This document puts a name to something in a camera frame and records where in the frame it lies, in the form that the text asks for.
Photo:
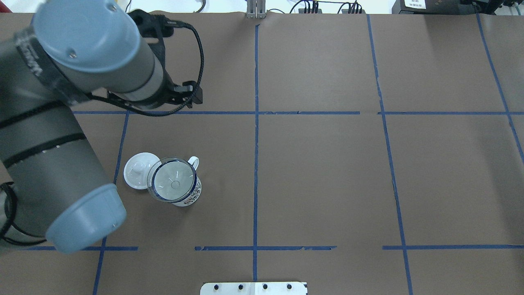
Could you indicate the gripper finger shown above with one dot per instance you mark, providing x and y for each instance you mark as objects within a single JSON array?
[
  {"x": 192, "y": 97},
  {"x": 186, "y": 87}
]

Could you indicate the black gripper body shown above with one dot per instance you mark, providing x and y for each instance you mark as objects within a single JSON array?
[{"x": 169, "y": 93}]

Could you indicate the white enamel mug lid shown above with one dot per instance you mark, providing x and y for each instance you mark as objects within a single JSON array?
[{"x": 137, "y": 168}]

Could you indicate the clear glass funnel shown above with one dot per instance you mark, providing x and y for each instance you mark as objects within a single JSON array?
[{"x": 172, "y": 179}]

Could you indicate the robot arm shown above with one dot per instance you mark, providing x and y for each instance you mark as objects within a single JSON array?
[{"x": 76, "y": 51}]

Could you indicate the white enamel mug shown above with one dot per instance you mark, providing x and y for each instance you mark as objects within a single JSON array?
[{"x": 190, "y": 196}]

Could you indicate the brown paper table cover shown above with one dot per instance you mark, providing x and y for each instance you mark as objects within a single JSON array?
[{"x": 371, "y": 155}]

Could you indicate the black box with label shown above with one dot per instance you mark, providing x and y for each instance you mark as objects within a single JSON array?
[{"x": 439, "y": 7}]

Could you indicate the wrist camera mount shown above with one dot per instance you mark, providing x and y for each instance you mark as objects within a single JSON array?
[{"x": 153, "y": 26}]

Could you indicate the aluminium frame post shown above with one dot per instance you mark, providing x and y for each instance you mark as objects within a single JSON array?
[{"x": 256, "y": 9}]

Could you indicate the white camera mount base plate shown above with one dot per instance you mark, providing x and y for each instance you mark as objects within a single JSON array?
[{"x": 255, "y": 288}]

